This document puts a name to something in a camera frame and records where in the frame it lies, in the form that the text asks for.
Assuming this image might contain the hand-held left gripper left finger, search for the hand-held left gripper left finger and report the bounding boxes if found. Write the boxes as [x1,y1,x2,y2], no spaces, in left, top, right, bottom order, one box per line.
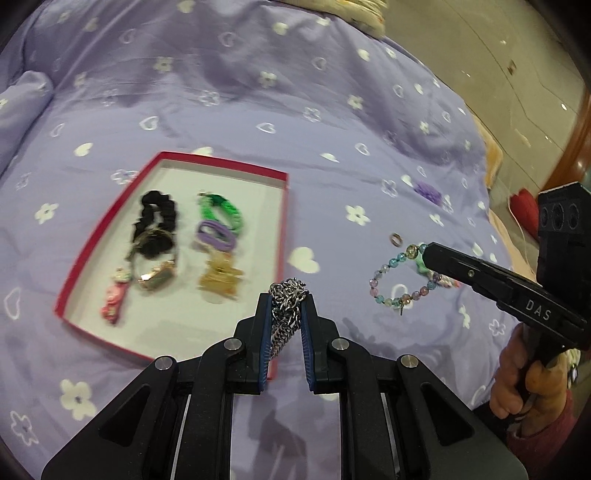
[41,293,274,480]

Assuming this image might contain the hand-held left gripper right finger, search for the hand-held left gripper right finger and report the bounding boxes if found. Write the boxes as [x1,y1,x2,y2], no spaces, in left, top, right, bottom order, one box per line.
[299,293,528,480]

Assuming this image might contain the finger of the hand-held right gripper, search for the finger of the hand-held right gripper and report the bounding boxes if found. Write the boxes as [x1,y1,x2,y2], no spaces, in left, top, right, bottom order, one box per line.
[422,240,523,302]

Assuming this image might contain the silver metal chain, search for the silver metal chain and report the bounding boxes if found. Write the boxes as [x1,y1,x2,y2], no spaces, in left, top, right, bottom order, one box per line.
[268,276,310,359]

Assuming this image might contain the amber bear claw clip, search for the amber bear claw clip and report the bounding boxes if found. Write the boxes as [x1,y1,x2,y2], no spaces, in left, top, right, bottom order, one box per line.
[198,256,245,299]

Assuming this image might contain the purple bow hair clip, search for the purple bow hair clip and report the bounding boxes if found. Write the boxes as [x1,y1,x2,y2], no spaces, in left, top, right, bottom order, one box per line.
[195,220,238,253]

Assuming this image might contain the rose gold wrist watch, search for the rose gold wrist watch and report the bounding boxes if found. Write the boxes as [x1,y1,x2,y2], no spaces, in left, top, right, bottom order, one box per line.
[125,229,180,293]

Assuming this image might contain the red shallow cardboard box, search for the red shallow cardboard box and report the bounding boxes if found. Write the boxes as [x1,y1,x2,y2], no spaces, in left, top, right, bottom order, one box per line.
[54,150,290,380]

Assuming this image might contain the green braided bracelet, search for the green braided bracelet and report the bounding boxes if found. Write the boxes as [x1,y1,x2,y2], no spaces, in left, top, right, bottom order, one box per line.
[197,191,245,230]

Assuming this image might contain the pink cartoon hair clip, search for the pink cartoon hair clip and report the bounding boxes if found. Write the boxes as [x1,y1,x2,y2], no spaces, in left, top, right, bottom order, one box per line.
[100,267,131,326]

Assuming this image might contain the black fabric scrunchie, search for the black fabric scrunchie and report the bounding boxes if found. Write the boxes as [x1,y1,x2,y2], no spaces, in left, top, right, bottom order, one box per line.
[128,189,179,260]

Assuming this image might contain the person's right forearm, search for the person's right forearm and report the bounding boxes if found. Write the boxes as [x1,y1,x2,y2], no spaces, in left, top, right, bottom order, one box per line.
[505,401,579,480]

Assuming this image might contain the person's right hand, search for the person's right hand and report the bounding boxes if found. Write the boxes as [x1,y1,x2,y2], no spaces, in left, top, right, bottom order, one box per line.
[489,325,579,421]

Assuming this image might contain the peach cloth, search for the peach cloth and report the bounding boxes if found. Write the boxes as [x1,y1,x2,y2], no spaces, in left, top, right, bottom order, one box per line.
[475,119,540,288]

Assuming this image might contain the red cloth bundle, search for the red cloth bundle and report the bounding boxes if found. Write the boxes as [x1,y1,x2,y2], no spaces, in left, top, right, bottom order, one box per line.
[509,188,541,228]

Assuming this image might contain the purple flower scrunchie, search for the purple flower scrunchie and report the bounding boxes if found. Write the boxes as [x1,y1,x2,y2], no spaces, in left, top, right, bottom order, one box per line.
[412,181,443,205]

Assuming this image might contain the wooden furniture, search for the wooden furniture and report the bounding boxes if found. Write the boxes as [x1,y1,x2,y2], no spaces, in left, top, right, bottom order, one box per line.
[549,87,591,191]

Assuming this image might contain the purple flower print blanket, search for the purple flower print blanket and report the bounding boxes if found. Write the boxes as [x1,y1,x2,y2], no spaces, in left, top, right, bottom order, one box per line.
[0,0,541,480]

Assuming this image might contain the cartoon print pillow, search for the cartoon print pillow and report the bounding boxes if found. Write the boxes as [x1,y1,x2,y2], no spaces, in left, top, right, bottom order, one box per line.
[286,0,389,38]

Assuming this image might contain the colourful candy bead bracelet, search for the colourful candy bead bracelet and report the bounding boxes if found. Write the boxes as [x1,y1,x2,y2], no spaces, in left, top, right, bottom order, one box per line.
[427,272,461,290]

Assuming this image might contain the translucent crystal bead bracelet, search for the translucent crystal bead bracelet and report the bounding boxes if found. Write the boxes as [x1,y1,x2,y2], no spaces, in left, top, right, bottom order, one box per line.
[369,243,440,317]

